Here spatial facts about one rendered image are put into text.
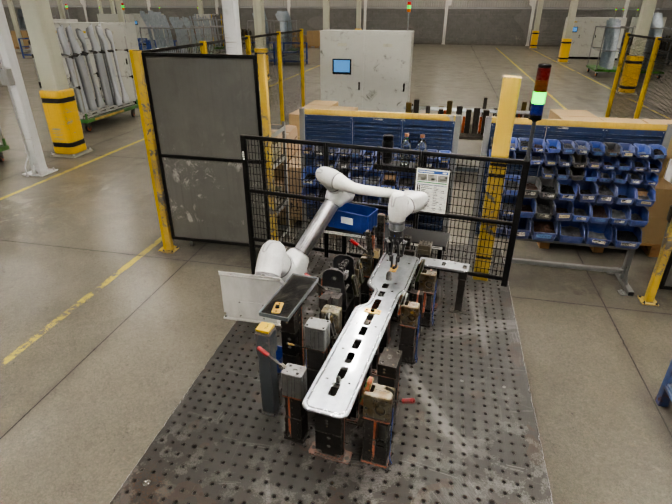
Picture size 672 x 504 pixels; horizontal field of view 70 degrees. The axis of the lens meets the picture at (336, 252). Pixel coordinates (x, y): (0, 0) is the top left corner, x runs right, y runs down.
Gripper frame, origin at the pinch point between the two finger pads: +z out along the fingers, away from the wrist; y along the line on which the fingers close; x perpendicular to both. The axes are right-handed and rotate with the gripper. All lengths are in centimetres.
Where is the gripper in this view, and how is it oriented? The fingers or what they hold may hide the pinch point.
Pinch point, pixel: (394, 261)
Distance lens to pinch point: 277.7
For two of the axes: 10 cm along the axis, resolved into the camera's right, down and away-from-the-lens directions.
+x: -3.3, 4.3, -8.4
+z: 0.0, 8.9, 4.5
